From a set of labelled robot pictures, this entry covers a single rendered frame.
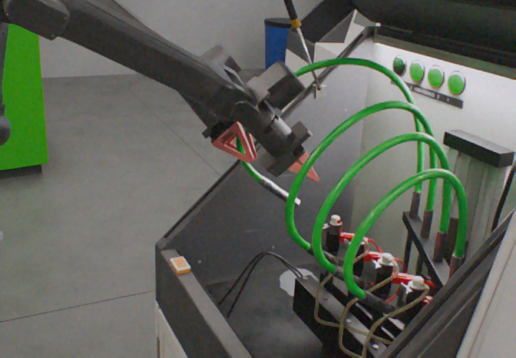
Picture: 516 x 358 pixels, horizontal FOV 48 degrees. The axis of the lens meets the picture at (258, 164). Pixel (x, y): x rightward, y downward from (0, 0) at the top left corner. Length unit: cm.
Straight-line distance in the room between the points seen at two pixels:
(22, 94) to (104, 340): 209
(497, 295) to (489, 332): 5
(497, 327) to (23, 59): 370
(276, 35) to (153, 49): 641
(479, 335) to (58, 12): 70
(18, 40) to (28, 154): 79
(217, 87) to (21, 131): 348
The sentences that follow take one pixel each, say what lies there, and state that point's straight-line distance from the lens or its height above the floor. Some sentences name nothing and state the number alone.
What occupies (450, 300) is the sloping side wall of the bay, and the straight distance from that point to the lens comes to 90.
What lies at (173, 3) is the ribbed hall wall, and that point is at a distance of 772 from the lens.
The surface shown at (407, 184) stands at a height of 131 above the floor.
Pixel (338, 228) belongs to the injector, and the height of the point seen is 112.
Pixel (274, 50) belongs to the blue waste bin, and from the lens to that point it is 726.
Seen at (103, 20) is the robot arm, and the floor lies 152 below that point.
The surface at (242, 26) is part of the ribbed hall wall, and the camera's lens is 810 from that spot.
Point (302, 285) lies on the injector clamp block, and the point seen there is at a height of 98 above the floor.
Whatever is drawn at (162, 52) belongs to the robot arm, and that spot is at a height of 147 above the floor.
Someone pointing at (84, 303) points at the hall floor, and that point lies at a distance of 294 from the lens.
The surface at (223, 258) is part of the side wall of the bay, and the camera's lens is 146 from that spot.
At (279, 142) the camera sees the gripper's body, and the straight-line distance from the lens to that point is 101.
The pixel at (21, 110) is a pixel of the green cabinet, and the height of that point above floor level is 49.
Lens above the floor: 162
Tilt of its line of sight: 21 degrees down
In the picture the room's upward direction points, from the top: 3 degrees clockwise
